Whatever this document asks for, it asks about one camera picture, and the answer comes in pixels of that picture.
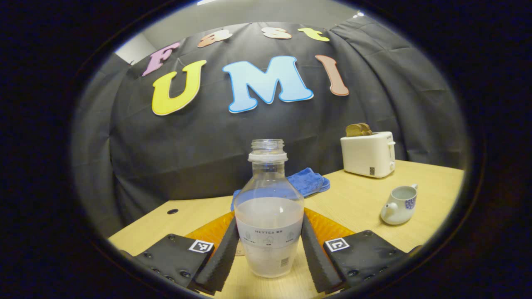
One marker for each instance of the white toaster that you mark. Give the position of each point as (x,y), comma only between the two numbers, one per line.
(368,155)

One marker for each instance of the blue folded towel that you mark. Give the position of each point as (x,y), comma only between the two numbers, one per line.
(309,182)

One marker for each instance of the clear plastic water bottle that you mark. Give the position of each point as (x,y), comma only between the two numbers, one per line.
(269,232)

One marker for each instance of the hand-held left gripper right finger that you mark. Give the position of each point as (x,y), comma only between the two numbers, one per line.
(316,261)

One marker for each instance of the round beige coaster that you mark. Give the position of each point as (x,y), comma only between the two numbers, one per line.
(240,249)

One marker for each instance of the white blue-flowered teacup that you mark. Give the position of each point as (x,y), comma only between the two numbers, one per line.
(398,207)

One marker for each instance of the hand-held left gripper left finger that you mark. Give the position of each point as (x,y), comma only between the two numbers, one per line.
(222,261)

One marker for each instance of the ceiling light panel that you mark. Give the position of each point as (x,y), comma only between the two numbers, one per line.
(207,2)

